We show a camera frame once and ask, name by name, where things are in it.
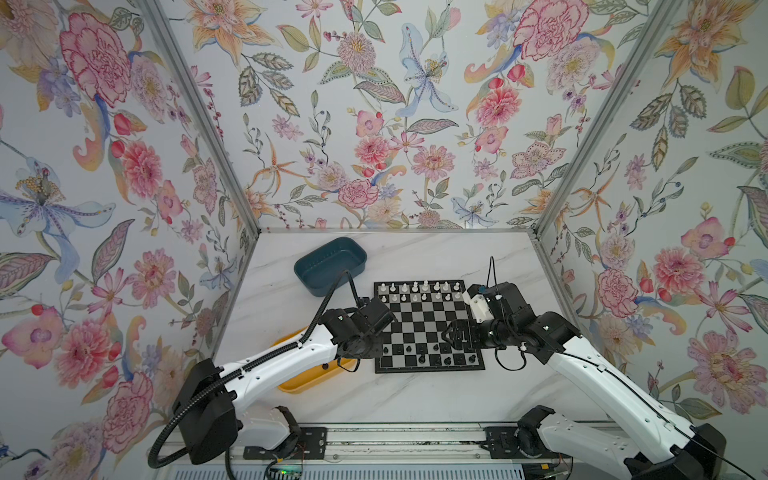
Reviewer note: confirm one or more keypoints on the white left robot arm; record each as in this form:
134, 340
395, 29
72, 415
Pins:
209, 412

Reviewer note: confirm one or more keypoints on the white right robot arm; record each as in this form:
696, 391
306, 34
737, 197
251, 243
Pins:
656, 442

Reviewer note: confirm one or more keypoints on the black and silver chessboard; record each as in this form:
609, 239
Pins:
431, 330

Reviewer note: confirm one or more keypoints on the teal plastic tray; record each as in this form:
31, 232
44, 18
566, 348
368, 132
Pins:
318, 269

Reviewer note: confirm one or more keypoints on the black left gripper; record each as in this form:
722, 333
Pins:
380, 347

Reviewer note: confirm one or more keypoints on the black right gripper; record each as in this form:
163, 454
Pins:
469, 327

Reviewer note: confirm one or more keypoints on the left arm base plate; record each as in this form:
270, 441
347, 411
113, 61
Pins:
281, 437

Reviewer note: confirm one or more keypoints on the yellow plastic tray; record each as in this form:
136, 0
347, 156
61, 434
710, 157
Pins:
315, 376

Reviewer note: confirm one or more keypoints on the aluminium front rail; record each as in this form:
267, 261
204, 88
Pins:
396, 447

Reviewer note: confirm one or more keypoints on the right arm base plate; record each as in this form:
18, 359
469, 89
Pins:
519, 441

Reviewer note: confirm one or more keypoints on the left aluminium corner post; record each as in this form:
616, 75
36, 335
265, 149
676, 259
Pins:
162, 32

